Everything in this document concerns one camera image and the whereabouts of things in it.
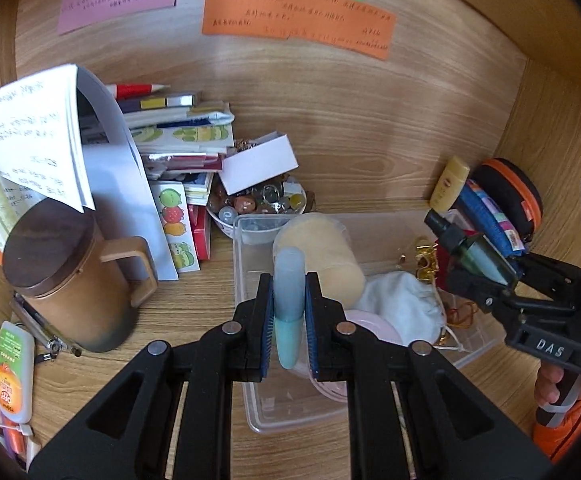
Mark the wooden desk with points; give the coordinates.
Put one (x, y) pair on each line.
(195, 305)

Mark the blue patterned pouch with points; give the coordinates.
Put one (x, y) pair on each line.
(490, 220)

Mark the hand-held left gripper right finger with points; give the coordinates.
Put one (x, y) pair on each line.
(313, 330)

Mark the orange marker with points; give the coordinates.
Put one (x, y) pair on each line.
(13, 441)

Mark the red slim box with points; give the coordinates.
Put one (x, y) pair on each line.
(200, 232)

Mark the brown ceramic mug with lid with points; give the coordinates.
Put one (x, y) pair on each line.
(80, 290)

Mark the person's right hand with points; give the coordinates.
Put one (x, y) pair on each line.
(549, 382)

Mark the person's right forearm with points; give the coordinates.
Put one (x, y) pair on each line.
(555, 435)

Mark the green orange repellent bottle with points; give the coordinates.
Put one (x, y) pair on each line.
(13, 370)

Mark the red gold charm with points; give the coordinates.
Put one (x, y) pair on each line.
(423, 262)

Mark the dark green spray bottle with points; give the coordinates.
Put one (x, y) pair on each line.
(480, 257)

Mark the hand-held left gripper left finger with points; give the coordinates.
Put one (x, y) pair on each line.
(266, 330)

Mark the light blue tube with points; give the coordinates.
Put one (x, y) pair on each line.
(289, 310)

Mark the orange black zip case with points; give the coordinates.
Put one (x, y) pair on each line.
(510, 185)

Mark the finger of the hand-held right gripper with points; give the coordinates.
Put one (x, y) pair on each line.
(550, 275)
(470, 285)

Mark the stack of booklets and cards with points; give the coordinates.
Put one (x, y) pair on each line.
(180, 135)

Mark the orange paper note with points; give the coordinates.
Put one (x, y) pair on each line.
(295, 15)

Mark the small bowl of beads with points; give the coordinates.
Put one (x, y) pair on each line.
(250, 205)

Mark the silver black pen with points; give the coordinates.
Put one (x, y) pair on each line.
(45, 330)
(45, 356)

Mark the plain white envelope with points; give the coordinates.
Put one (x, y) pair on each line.
(115, 170)

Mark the pale yellow cylindrical jar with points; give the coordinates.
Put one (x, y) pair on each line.
(320, 250)

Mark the small white box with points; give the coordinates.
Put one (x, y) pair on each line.
(260, 162)

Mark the small yellow bottle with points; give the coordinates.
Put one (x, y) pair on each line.
(450, 182)

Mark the fruit sticker sheet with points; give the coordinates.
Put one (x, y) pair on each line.
(175, 230)

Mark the handwritten white paper sheets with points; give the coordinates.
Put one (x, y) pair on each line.
(30, 125)

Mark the clear plastic bin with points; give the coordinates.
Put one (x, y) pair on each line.
(280, 405)

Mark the pink round compact case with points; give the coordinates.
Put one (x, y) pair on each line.
(370, 322)

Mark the red pencil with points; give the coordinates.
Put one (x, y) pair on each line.
(135, 90)

